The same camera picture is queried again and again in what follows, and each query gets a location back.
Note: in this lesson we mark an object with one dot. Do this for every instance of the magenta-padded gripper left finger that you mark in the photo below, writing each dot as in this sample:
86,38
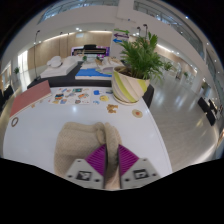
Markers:
97,160

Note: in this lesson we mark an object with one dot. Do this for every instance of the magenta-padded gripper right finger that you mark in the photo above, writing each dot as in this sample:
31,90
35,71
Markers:
127,160

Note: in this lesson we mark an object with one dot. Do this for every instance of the beige towel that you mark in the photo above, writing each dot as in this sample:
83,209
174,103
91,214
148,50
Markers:
76,143

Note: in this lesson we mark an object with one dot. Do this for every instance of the small orange wooden piece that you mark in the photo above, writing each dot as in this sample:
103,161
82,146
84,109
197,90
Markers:
112,108

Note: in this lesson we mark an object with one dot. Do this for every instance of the potted plant in striped pot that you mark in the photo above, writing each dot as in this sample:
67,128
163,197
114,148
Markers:
128,88

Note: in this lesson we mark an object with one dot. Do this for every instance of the black low display table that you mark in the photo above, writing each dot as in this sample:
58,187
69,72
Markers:
66,80

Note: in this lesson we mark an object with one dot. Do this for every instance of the blue-based architectural model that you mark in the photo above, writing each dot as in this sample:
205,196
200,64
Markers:
90,73

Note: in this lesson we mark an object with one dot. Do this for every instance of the red flat board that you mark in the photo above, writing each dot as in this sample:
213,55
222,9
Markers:
30,96

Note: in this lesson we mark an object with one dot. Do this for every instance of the group of black chairs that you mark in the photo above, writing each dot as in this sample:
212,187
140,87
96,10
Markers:
204,105
6,91

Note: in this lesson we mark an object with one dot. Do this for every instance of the black piano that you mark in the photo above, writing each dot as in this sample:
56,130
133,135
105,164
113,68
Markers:
90,47

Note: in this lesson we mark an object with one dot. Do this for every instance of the small background potted plant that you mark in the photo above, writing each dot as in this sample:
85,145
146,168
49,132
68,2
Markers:
16,70

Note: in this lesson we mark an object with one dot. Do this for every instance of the coloured arrow signs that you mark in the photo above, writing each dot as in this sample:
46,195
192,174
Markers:
120,35

